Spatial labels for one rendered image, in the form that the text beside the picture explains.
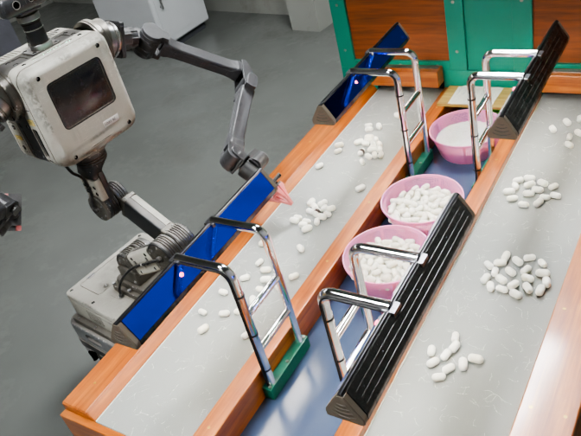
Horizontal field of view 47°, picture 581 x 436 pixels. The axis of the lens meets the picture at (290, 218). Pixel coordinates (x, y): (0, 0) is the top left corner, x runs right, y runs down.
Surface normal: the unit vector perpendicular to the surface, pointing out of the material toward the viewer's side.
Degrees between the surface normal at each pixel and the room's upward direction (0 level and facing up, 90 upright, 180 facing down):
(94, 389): 0
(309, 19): 90
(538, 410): 0
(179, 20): 90
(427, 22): 90
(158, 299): 58
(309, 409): 0
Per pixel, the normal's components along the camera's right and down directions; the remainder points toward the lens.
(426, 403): -0.22, -0.79
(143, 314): 0.59, -0.30
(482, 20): -0.49, 0.60
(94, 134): 0.76, 0.23
